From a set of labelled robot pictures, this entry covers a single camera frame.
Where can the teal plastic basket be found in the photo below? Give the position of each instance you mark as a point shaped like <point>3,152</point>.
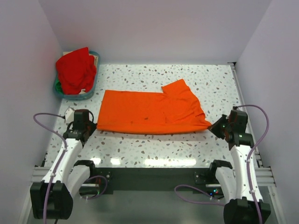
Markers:
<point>82,96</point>

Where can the aluminium front rail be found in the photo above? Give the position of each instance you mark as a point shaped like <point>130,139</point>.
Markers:
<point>38,174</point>

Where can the orange t-shirt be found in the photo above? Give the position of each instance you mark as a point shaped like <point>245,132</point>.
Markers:
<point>174,110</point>

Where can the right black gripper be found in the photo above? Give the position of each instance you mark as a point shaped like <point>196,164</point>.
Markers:
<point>214,127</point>

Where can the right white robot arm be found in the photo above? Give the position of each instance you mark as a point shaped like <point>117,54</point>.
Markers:
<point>244,202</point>

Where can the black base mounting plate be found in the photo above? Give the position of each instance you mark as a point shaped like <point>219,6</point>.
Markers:
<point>151,179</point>

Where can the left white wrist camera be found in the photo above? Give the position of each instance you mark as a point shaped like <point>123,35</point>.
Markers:
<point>69,115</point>

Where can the green garment in basket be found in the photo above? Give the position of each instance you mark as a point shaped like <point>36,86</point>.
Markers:
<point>58,87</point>

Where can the red t-shirt in basket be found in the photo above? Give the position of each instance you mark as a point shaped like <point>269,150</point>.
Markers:
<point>76,71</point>

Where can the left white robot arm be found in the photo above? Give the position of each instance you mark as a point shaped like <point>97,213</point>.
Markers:
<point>52,196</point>

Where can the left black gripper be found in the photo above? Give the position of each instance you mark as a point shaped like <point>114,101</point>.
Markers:
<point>93,127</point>

